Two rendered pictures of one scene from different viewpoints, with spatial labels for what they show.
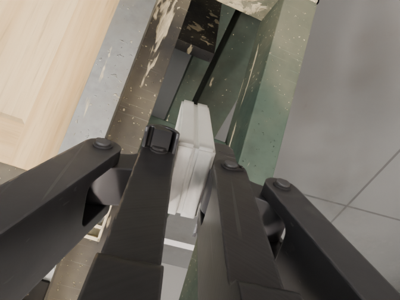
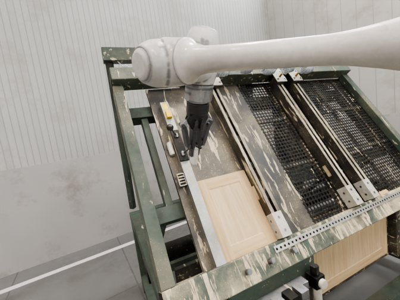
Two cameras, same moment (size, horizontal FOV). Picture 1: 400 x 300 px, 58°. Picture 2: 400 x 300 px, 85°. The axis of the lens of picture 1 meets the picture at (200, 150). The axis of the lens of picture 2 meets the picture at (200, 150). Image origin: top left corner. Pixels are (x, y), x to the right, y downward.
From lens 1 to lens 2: 0.70 m
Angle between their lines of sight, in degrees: 52
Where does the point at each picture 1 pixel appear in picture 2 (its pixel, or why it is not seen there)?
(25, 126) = (208, 188)
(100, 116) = (196, 199)
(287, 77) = (156, 250)
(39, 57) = (218, 206)
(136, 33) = (205, 227)
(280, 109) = (152, 237)
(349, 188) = not seen: outside the picture
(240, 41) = not seen: hidden behind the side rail
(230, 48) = not seen: hidden behind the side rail
